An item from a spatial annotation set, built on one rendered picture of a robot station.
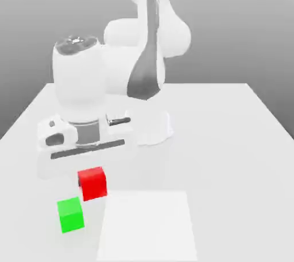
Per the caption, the small red cube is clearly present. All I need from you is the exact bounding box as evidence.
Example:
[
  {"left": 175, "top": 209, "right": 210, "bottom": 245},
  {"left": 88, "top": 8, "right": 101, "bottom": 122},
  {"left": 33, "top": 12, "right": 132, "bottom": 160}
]
[{"left": 77, "top": 166, "right": 108, "bottom": 202}]

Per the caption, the small green cube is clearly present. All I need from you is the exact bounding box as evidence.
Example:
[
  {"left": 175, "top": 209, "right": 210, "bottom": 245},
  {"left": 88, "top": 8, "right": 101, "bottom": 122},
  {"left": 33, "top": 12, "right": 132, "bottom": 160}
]
[{"left": 56, "top": 197, "right": 86, "bottom": 234}]

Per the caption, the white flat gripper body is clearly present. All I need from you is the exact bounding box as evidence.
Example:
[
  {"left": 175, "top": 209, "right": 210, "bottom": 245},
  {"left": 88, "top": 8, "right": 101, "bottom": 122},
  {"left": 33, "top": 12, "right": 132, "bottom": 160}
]
[{"left": 36, "top": 138, "right": 138, "bottom": 181}]

